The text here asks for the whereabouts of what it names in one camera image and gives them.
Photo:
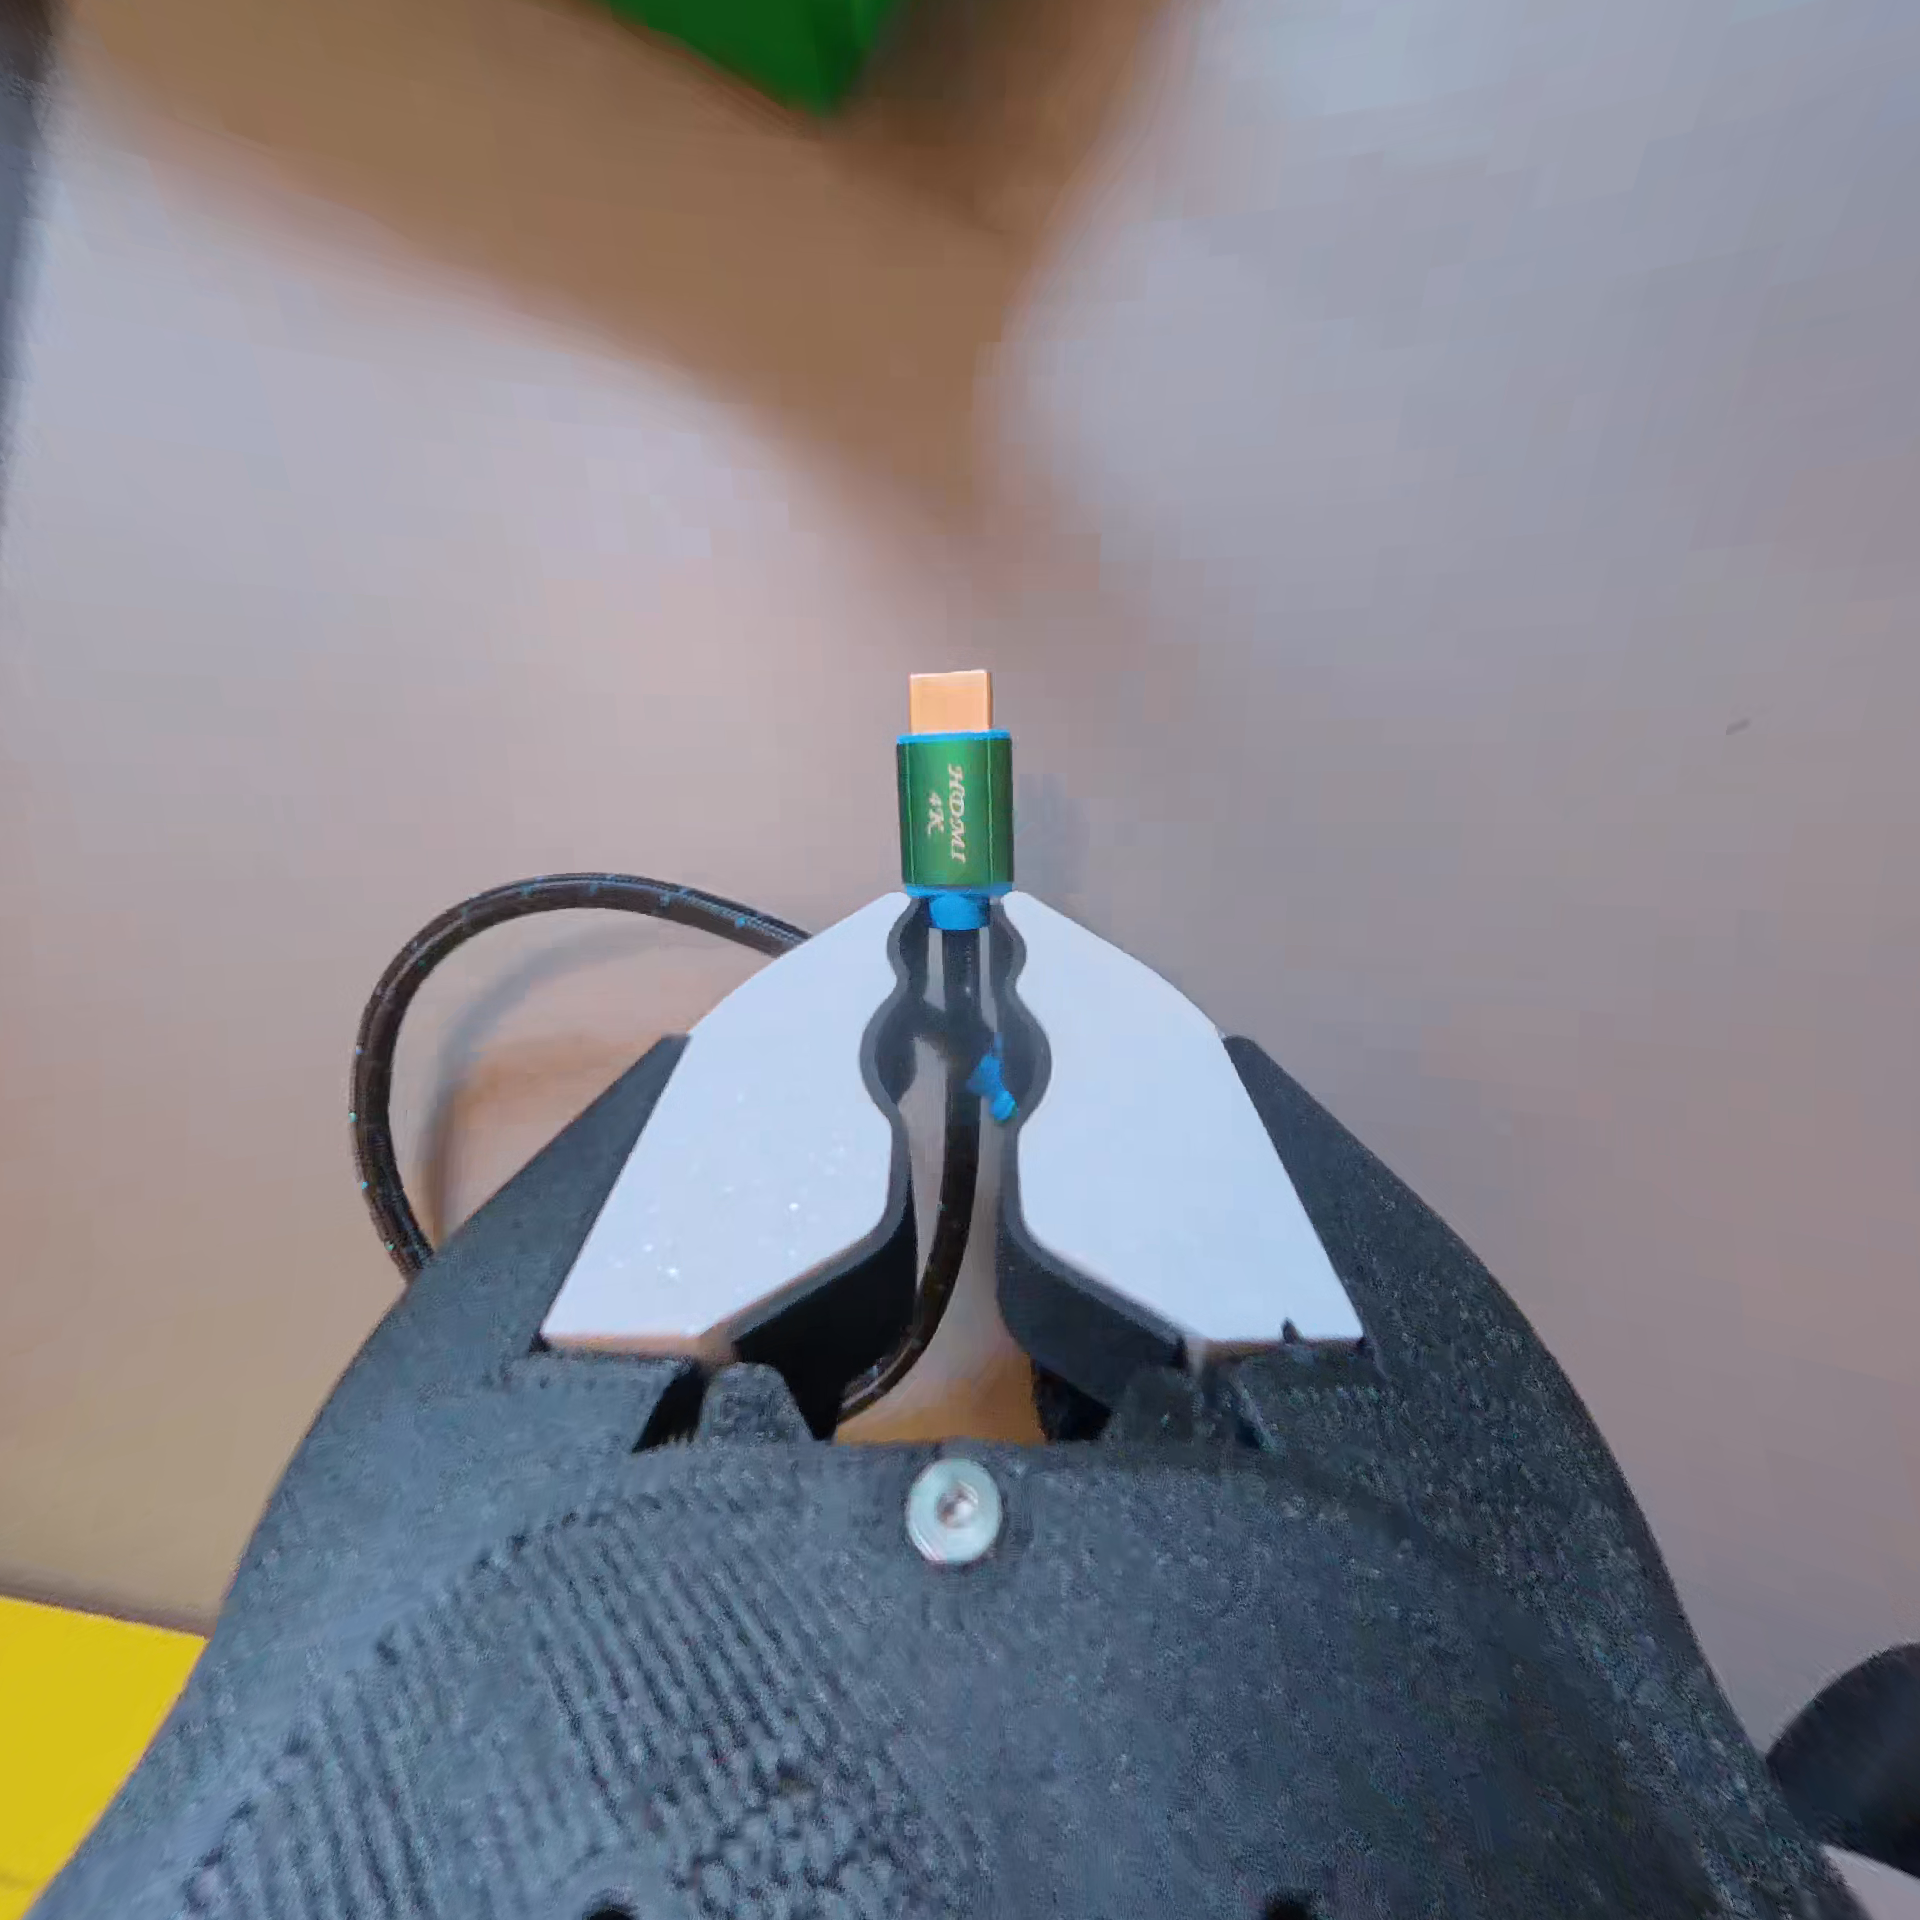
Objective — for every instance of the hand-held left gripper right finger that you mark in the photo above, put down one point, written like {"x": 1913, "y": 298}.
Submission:
{"x": 1177, "y": 1187}

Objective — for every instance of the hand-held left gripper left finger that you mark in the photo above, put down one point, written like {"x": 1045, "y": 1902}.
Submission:
{"x": 737, "y": 1187}

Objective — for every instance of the yellow plastic bin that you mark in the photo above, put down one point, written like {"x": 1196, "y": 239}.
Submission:
{"x": 75, "y": 1770}

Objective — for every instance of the green plastic bin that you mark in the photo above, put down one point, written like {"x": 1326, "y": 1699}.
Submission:
{"x": 753, "y": 36}

